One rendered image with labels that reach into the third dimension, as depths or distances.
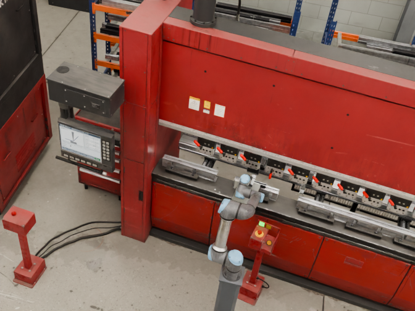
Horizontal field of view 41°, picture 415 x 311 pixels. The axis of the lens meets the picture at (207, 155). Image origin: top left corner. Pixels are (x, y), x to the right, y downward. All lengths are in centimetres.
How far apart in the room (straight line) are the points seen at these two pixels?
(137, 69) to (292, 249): 209
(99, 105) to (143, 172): 99
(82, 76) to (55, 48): 401
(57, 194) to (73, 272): 100
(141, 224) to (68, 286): 84
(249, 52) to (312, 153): 95
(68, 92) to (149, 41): 68
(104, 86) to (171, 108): 71
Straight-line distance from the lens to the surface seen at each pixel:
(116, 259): 531
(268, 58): 389
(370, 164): 429
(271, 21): 606
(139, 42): 396
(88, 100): 398
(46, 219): 567
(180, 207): 500
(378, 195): 448
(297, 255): 500
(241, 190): 430
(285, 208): 472
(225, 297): 445
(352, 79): 386
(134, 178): 481
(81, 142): 425
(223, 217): 396
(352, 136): 415
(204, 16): 399
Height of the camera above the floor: 428
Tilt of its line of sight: 42 degrees down
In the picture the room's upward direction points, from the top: 8 degrees clockwise
